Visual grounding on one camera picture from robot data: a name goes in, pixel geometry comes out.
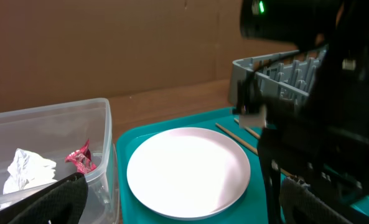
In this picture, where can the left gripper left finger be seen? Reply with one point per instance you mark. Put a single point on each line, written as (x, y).
(61, 202)

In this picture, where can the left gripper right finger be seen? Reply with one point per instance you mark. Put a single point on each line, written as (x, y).
(300, 206)

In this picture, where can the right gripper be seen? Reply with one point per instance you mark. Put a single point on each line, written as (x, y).
(334, 164)

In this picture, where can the red snack wrapper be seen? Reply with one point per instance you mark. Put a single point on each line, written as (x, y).
(81, 159)

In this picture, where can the white tissue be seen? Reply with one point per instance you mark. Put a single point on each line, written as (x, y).
(27, 170)

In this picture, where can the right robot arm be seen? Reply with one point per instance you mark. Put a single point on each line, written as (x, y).
(339, 97)

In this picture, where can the grey dishwasher rack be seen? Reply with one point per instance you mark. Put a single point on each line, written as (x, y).
(281, 75)

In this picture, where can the teal plastic tray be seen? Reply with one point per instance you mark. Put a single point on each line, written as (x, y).
(250, 208)

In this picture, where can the right wooden chopstick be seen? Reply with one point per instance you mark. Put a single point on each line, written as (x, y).
(249, 130)

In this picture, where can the wooden chopstick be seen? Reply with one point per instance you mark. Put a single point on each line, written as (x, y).
(238, 139)
(249, 130)

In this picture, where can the left wooden chopstick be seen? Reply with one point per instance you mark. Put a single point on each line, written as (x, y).
(238, 139)

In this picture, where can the clear plastic bin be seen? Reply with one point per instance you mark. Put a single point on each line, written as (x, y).
(54, 132)

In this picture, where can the pink round plate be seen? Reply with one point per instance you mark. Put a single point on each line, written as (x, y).
(188, 173)

